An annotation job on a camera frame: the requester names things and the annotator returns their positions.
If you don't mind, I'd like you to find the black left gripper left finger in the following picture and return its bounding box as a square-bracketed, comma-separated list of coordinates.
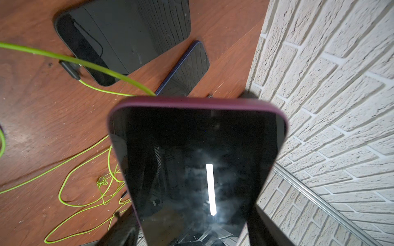
[96, 206, 140, 246]

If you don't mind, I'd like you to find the black phone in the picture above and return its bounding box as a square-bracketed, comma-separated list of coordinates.
[107, 96, 288, 246]
[54, 0, 191, 75]

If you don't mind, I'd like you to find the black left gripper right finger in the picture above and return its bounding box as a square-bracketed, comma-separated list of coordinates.
[247, 205, 294, 246]

